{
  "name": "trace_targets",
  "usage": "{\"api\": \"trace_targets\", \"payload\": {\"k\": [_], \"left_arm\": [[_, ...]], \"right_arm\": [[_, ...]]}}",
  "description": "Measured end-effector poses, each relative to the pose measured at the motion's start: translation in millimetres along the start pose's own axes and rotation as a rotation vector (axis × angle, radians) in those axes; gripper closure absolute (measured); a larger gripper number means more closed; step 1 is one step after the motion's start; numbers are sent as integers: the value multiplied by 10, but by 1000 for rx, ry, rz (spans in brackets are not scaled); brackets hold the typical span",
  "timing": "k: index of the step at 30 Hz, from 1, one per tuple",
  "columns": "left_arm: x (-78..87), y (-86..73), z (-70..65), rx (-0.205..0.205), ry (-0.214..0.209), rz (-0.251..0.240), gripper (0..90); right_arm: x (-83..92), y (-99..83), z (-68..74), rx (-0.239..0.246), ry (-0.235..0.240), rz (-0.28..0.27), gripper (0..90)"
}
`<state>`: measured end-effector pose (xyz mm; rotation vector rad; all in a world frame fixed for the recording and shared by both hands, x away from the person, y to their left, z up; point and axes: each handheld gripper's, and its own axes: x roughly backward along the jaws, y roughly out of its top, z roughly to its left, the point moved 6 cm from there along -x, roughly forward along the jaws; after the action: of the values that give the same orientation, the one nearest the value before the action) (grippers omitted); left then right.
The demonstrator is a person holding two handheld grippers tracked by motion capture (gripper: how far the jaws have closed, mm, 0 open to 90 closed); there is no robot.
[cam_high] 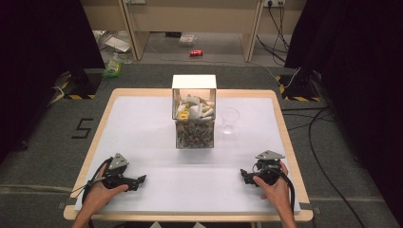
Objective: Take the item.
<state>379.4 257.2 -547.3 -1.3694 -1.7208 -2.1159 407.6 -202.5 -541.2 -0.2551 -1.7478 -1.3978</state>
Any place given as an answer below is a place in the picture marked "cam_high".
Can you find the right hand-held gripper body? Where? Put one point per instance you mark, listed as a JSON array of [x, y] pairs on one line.
[[268, 167]]

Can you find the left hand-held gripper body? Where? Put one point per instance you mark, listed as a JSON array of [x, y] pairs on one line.
[[118, 171]]

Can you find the person's right hand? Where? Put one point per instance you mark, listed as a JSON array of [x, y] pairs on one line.
[[276, 191]]

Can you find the person's left hand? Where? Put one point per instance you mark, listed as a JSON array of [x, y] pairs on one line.
[[102, 193]]

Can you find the white table mat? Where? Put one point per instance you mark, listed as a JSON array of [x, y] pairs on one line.
[[152, 158]]

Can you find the clear plastic cup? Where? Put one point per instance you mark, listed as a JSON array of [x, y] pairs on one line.
[[230, 122]]

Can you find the light wooden table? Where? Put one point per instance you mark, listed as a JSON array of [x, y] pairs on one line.
[[190, 217]]

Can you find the pile of brown packets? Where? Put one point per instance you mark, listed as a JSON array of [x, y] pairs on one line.
[[194, 134]]

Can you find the clear box with white lid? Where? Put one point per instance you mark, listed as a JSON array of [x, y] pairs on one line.
[[194, 110]]

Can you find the pile of white tea bags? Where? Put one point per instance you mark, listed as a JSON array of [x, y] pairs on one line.
[[196, 107]]

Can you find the striped black stand base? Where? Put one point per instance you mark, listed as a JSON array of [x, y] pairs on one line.
[[299, 90], [83, 86]]

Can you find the green packet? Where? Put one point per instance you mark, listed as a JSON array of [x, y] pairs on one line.
[[111, 69]]

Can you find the black curtain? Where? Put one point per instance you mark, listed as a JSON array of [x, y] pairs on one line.
[[358, 79], [38, 63]]

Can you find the heap of white packaging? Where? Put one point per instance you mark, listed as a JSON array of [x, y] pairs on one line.
[[116, 44]]

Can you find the red can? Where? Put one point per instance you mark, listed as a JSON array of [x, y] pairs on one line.
[[196, 53]]

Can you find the clear plastic bag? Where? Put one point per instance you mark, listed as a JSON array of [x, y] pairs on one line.
[[187, 40]]

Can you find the small black box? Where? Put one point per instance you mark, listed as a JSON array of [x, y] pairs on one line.
[[173, 34]]

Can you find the light wooden desk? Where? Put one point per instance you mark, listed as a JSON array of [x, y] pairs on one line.
[[196, 15]]

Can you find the white wall socket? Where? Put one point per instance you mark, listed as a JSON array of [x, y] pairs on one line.
[[274, 3]]

